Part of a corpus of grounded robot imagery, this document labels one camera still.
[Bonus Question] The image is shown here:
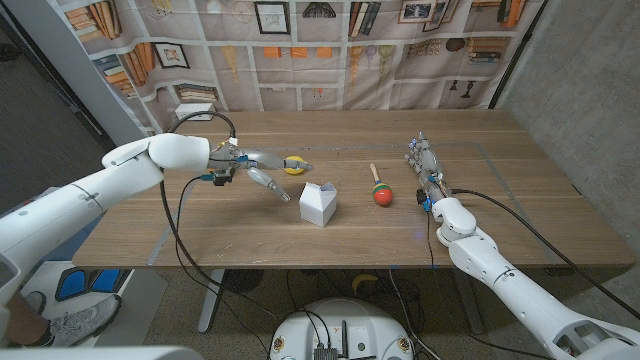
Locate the printed bookshelf backdrop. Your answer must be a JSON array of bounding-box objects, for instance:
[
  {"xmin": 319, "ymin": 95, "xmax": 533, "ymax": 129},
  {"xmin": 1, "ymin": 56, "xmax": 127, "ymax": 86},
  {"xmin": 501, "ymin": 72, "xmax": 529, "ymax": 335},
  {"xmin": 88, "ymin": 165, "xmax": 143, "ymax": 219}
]
[{"xmin": 53, "ymin": 0, "xmax": 546, "ymax": 146}]

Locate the white robot torso base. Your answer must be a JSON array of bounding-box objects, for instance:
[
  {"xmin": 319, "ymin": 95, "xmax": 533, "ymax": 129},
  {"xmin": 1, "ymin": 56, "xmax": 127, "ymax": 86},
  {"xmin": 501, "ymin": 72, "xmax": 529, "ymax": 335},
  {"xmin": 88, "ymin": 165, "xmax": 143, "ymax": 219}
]
[{"xmin": 268, "ymin": 298, "xmax": 416, "ymax": 360}]

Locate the grey sneaker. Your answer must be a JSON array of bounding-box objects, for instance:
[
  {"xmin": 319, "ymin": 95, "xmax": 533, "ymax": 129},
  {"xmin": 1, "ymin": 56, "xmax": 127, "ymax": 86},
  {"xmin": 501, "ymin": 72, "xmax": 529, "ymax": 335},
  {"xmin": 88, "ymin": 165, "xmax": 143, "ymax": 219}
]
[{"xmin": 47, "ymin": 293, "xmax": 123, "ymax": 349}]

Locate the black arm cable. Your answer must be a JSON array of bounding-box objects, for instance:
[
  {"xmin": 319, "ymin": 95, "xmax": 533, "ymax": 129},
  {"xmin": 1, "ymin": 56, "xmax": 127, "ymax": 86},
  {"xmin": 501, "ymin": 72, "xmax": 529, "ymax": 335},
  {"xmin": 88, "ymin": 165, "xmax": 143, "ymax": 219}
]
[
  {"xmin": 158, "ymin": 110, "xmax": 277, "ymax": 354},
  {"xmin": 449, "ymin": 188, "xmax": 640, "ymax": 321}
]

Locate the white table leg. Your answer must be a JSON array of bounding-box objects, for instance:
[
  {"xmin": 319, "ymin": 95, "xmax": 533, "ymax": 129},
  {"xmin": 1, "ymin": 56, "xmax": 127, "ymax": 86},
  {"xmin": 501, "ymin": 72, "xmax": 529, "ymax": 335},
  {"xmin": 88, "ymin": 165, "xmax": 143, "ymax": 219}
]
[{"xmin": 197, "ymin": 268, "xmax": 226, "ymax": 335}]

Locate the red toy lollipop wooden handle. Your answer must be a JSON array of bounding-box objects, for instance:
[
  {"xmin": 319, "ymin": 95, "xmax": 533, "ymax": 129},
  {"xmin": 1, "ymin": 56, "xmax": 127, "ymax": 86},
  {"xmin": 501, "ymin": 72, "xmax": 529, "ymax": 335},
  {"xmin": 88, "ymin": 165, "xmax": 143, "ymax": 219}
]
[{"xmin": 368, "ymin": 162, "xmax": 394, "ymax": 208}]

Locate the black backdrop stand pole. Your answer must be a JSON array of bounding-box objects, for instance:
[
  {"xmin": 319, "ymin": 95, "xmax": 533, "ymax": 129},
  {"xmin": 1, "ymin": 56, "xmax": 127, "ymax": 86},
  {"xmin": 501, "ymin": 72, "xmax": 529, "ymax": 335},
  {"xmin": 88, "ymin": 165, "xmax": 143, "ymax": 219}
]
[{"xmin": 488, "ymin": 0, "xmax": 549, "ymax": 110}]

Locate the black round floor fan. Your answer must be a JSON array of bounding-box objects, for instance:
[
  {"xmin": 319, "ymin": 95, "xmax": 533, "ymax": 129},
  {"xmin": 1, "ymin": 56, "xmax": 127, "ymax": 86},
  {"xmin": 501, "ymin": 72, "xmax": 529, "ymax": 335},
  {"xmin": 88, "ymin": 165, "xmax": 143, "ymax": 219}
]
[{"xmin": 223, "ymin": 268, "xmax": 265, "ymax": 294}]

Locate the white and blue floor panel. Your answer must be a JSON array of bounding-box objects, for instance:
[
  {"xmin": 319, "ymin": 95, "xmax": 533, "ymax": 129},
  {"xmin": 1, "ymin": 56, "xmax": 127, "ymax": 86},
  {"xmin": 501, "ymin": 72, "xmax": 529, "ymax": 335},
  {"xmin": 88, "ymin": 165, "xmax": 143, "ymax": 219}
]
[{"xmin": 22, "ymin": 260, "xmax": 169, "ymax": 349}]

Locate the person's leg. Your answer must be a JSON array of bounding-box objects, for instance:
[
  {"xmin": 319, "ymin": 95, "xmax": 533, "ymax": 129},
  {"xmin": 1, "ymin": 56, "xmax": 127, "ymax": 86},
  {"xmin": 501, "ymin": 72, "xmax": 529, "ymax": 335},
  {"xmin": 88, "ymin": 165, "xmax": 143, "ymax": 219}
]
[{"xmin": 0, "ymin": 292, "xmax": 51, "ymax": 347}]

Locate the grey table leg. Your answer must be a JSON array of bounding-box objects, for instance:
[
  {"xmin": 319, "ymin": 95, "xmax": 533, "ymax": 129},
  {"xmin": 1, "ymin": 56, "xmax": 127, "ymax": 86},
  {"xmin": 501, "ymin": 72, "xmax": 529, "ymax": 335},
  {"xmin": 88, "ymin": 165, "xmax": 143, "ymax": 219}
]
[{"xmin": 452, "ymin": 267, "xmax": 486, "ymax": 335}]

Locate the yellow toy lemon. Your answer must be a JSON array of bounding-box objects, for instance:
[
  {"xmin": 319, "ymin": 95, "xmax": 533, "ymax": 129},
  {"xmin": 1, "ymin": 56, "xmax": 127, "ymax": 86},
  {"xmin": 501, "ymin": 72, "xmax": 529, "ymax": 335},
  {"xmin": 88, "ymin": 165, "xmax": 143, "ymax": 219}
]
[{"xmin": 283, "ymin": 155, "xmax": 307, "ymax": 176}]

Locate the yellow object under table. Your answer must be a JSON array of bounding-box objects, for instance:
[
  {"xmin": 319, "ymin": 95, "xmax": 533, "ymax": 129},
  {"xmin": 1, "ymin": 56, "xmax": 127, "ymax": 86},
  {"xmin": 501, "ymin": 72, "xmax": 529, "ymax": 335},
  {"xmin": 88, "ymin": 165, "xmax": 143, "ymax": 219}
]
[{"xmin": 351, "ymin": 273, "xmax": 380, "ymax": 295}]

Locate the white milk carton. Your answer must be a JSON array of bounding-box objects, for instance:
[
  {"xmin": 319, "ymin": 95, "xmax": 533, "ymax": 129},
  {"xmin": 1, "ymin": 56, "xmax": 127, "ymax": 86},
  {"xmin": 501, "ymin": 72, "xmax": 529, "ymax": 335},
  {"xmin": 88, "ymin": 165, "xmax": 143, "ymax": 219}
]
[{"xmin": 298, "ymin": 181, "xmax": 338, "ymax": 229}]

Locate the blue-grey storage bin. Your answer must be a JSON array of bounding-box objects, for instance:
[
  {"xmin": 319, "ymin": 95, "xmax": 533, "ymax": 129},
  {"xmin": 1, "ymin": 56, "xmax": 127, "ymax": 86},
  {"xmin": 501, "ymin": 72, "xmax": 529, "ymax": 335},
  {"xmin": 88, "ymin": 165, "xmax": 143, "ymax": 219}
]
[{"xmin": 47, "ymin": 212, "xmax": 104, "ymax": 264}]

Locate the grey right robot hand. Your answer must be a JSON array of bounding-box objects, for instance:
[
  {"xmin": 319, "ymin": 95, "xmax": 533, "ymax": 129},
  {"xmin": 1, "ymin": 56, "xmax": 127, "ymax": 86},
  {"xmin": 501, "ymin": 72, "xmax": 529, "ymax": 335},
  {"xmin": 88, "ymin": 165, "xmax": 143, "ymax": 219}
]
[{"xmin": 403, "ymin": 131, "xmax": 452, "ymax": 202}]

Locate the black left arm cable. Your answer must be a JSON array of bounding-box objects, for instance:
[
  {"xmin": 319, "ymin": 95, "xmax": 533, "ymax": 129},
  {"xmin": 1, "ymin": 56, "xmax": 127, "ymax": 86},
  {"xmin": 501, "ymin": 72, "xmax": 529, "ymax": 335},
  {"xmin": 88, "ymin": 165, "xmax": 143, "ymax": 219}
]
[{"xmin": 158, "ymin": 110, "xmax": 277, "ymax": 354}]

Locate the white power strip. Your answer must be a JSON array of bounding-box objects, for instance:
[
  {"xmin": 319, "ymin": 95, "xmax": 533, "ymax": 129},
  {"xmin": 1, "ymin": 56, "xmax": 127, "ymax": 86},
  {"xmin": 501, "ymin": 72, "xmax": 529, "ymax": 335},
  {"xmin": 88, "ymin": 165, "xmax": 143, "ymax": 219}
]
[{"xmin": 174, "ymin": 102, "xmax": 216, "ymax": 121}]

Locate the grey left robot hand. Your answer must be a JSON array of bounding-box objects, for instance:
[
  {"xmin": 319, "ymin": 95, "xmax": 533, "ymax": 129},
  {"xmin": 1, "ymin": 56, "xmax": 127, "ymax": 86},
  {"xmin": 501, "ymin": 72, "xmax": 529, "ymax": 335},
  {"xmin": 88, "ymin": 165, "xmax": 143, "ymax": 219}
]
[{"xmin": 212, "ymin": 142, "xmax": 315, "ymax": 204}]

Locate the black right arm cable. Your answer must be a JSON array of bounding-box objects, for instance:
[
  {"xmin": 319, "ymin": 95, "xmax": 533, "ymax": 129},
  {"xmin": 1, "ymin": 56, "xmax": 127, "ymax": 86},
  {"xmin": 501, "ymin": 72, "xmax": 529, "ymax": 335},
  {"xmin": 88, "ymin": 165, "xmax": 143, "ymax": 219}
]
[{"xmin": 449, "ymin": 188, "xmax": 640, "ymax": 321}]

